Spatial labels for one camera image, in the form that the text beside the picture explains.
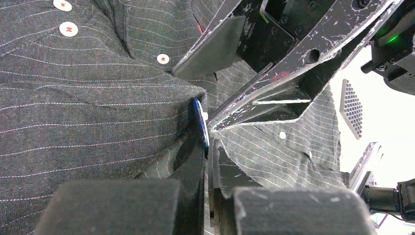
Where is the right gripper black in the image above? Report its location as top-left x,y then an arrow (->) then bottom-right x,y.
172,0 -> 402,132

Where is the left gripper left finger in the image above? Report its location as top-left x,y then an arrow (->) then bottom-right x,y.
139,142 -> 208,235

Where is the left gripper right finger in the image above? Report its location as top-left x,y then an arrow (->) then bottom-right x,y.
209,139 -> 261,235

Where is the black pinstriped shirt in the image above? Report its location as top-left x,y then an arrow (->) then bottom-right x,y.
0,0 -> 351,235

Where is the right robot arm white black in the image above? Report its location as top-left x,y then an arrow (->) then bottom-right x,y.
173,0 -> 415,132

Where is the dark grey studded baseplate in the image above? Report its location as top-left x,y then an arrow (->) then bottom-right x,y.
339,79 -> 363,140

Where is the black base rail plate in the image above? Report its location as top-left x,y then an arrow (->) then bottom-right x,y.
348,141 -> 415,228

